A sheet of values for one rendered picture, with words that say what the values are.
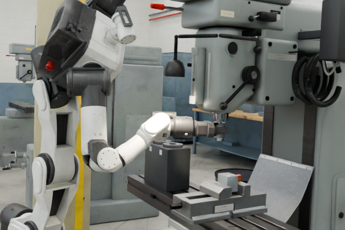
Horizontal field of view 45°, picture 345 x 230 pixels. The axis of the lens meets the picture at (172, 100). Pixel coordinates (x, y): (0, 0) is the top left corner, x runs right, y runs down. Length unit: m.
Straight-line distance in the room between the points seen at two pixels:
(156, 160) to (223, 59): 0.62
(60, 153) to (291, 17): 1.12
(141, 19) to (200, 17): 10.00
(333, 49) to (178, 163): 0.80
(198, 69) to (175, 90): 7.31
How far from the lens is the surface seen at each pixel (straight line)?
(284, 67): 1.67
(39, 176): 1.89
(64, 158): 1.90
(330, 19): 1.53
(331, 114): 1.79
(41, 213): 2.01
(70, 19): 1.60
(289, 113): 1.87
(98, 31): 1.64
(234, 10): 1.52
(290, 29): 1.71
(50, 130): 1.87
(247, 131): 7.98
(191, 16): 1.59
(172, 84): 8.93
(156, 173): 1.90
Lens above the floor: 1.43
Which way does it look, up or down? 3 degrees down
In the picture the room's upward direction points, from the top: 2 degrees clockwise
